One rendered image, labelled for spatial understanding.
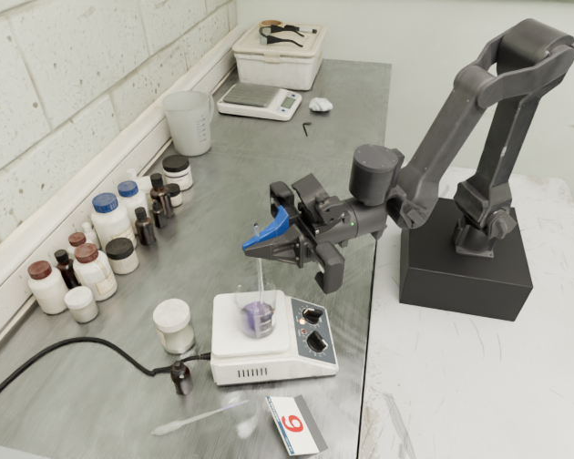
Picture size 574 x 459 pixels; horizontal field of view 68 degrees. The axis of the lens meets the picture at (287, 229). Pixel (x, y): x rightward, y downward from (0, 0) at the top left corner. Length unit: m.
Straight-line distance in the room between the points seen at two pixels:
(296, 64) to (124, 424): 1.29
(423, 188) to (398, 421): 0.35
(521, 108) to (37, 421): 0.83
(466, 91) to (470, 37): 1.41
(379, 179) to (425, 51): 1.47
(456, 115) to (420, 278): 0.33
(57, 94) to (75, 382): 0.57
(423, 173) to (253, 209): 0.54
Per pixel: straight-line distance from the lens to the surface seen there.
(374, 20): 1.96
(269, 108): 1.46
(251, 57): 1.67
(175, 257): 0.96
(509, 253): 0.88
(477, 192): 0.75
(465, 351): 0.83
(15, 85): 0.95
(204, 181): 1.17
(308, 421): 0.71
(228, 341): 0.68
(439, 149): 0.61
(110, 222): 0.93
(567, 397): 0.85
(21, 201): 0.97
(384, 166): 0.55
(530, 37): 0.63
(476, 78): 0.59
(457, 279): 0.82
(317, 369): 0.72
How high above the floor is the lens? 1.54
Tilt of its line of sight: 40 degrees down
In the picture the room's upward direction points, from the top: straight up
